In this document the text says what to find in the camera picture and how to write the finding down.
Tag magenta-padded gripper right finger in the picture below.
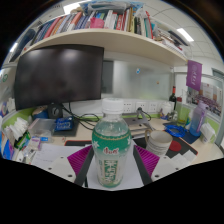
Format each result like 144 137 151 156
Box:
132 144 184 187

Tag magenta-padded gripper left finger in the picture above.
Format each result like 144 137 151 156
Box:
45 144 96 188

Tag green-labelled clear drink bottle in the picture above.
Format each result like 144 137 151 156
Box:
91 97 133 189

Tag white patterned ceramic mug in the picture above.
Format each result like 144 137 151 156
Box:
144 129 174 158

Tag grey metal laptop stand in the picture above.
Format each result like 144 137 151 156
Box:
123 107 155 133

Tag black desk mat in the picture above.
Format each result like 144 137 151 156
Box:
133 130 200 160

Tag clear plastic box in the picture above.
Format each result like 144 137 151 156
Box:
27 117 57 138

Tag white round jar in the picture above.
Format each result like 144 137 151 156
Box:
160 101 173 118

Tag crumpled white tissue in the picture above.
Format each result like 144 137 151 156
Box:
199 122 217 143

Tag white tissue stack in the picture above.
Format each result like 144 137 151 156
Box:
4 116 32 152

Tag black computer monitor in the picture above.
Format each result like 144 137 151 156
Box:
13 44 105 120

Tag group photo poster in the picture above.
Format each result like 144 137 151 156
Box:
186 80 224 118

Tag purple pennant flag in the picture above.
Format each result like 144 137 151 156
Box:
185 59 203 92

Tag wooden shelf with books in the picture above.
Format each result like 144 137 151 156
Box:
8 0 190 67

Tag rectangular ceiling light panel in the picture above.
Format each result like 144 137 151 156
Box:
176 27 195 44

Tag coiled blue cable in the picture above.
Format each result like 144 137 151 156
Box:
164 123 188 139

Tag black cable bundle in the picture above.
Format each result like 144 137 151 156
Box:
60 102 101 131

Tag white wall power outlets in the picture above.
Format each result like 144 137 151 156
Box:
121 99 162 115

